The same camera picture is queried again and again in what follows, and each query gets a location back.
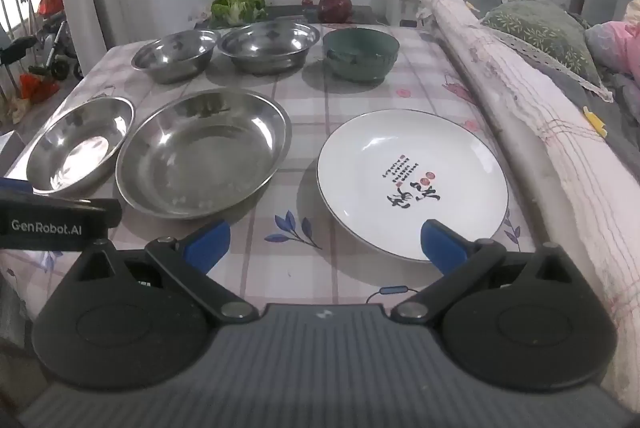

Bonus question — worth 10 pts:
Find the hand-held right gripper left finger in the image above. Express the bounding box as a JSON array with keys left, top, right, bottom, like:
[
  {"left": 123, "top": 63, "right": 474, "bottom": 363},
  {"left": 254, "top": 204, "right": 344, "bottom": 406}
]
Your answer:
[{"left": 65, "top": 220, "right": 260, "bottom": 324}]

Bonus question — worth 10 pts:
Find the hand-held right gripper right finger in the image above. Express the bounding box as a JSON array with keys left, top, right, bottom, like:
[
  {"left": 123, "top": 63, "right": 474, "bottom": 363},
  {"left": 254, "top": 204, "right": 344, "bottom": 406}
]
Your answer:
[{"left": 391, "top": 219, "right": 586, "bottom": 323}]

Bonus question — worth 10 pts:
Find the white ceramic plate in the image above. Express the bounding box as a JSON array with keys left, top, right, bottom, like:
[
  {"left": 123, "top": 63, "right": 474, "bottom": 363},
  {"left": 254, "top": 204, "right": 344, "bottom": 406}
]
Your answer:
[{"left": 317, "top": 109, "right": 509, "bottom": 262}]

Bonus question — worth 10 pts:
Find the green ceramic bowl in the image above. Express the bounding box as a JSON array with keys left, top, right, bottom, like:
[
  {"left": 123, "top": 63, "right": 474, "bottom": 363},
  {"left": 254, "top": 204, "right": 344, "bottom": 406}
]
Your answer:
[{"left": 322, "top": 29, "right": 400, "bottom": 83}]

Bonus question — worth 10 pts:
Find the medium steel bowl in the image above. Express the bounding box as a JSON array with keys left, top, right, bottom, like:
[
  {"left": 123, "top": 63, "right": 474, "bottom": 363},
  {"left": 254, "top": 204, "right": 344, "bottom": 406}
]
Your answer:
[{"left": 216, "top": 21, "right": 321, "bottom": 75}]

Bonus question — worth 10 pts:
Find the steel bowl front left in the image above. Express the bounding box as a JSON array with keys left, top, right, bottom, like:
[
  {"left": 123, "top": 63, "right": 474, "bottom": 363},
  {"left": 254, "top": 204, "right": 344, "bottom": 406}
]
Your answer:
[{"left": 26, "top": 96, "right": 136, "bottom": 196}]

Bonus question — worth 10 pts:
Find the large steel basin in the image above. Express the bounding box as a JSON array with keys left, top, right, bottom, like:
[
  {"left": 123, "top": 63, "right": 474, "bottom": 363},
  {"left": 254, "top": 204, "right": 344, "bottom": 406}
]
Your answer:
[{"left": 116, "top": 89, "right": 293, "bottom": 220}]

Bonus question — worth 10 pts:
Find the orange-red bag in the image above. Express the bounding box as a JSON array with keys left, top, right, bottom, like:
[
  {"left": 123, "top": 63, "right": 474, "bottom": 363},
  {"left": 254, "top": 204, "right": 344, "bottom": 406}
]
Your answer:
[{"left": 20, "top": 73, "right": 57, "bottom": 105}]

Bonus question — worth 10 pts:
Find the rolled white blanket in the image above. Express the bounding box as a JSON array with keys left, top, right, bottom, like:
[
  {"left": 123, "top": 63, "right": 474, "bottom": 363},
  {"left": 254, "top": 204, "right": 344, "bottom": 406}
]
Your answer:
[{"left": 407, "top": 0, "right": 640, "bottom": 396}]

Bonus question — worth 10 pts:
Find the stroller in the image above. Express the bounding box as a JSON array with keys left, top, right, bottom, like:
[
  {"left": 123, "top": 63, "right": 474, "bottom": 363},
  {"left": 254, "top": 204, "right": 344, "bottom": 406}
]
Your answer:
[{"left": 29, "top": 15, "right": 85, "bottom": 81}]

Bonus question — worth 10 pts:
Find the plaid printed tablecloth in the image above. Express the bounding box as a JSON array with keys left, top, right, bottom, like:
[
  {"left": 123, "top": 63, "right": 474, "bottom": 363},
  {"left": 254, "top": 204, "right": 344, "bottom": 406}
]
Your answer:
[{"left": 0, "top": 24, "right": 556, "bottom": 309}]

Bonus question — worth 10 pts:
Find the small steel bowl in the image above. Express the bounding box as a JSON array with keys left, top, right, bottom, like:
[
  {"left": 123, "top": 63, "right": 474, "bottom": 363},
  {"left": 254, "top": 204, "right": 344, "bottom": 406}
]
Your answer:
[{"left": 131, "top": 29, "right": 221, "bottom": 84}]

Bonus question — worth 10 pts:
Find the yellow tag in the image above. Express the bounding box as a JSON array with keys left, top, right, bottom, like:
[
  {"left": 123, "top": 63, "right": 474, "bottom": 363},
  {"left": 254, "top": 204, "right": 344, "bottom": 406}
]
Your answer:
[{"left": 582, "top": 105, "right": 607, "bottom": 139}]

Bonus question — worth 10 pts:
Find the metal railing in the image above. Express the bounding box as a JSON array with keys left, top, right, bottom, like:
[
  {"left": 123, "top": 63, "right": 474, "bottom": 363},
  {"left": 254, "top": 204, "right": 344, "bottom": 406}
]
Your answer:
[{"left": 0, "top": 0, "right": 56, "bottom": 119}]

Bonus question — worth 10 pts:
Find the green patterned pillow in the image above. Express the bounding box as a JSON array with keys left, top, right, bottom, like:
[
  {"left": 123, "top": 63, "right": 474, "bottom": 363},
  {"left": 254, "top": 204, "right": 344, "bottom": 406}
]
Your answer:
[{"left": 481, "top": 0, "right": 613, "bottom": 103}]

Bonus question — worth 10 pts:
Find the green lettuce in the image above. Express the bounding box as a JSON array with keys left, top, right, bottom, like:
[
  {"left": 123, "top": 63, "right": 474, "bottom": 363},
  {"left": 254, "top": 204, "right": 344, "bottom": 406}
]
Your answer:
[{"left": 210, "top": 0, "right": 267, "bottom": 26}]

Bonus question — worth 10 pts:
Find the dark side table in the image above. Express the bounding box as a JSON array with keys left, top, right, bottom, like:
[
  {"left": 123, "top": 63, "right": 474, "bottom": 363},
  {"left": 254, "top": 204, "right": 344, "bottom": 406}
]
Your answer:
[{"left": 195, "top": 3, "right": 375, "bottom": 30}]

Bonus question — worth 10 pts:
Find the white water dispenser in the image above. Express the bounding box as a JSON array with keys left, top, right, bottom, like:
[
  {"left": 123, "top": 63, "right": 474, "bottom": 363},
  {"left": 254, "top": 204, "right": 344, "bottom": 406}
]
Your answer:
[{"left": 385, "top": 0, "right": 421, "bottom": 28}]

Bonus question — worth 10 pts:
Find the dark red bag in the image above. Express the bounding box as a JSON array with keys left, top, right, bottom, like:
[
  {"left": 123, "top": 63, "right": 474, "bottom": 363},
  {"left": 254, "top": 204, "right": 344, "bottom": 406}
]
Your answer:
[{"left": 318, "top": 0, "right": 353, "bottom": 24}]

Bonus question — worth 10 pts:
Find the pink cloth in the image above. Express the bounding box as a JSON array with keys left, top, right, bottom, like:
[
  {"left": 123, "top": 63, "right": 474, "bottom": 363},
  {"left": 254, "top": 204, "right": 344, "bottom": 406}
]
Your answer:
[{"left": 585, "top": 0, "right": 640, "bottom": 94}]

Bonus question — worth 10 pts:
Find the thin black cord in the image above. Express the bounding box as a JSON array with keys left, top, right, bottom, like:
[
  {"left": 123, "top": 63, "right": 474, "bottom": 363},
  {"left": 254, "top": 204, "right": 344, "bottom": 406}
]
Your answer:
[{"left": 366, "top": 286, "right": 421, "bottom": 306}]

